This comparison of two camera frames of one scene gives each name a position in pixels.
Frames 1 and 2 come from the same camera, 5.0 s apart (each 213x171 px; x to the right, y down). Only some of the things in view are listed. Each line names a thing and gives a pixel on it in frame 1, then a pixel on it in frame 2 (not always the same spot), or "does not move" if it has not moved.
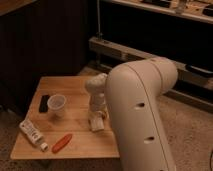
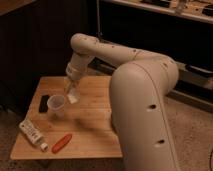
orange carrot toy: (63, 142) does not move
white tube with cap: (35, 136) does not move
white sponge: (97, 123) to (73, 97)
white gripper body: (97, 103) to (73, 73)
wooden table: (59, 111) does not move
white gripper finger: (92, 121) to (68, 86)
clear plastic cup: (56, 104) does not move
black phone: (43, 108) does not move
